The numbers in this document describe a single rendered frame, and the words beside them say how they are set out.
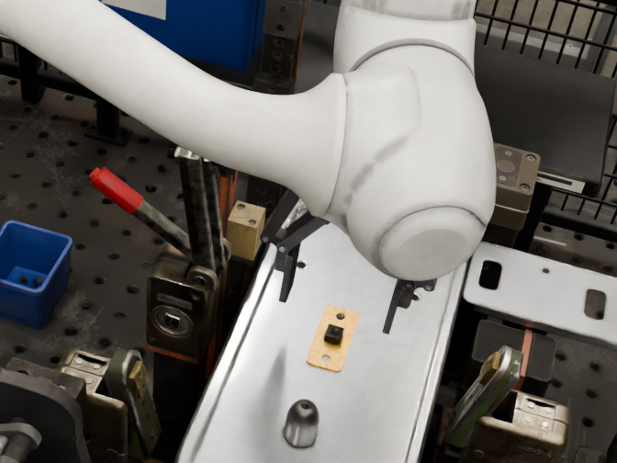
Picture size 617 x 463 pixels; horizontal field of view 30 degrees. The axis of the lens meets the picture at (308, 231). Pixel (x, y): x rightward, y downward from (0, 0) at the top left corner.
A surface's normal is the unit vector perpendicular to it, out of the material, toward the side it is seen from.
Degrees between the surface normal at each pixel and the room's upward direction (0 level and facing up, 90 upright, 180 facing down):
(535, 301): 0
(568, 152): 0
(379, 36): 35
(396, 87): 3
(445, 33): 21
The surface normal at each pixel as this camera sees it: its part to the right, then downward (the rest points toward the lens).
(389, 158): -0.43, -0.52
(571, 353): 0.11, -0.69
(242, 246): -0.27, 0.67
